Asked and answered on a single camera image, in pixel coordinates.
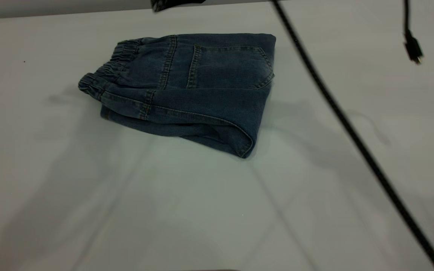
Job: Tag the blue denim jeans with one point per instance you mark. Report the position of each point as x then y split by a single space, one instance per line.
209 75

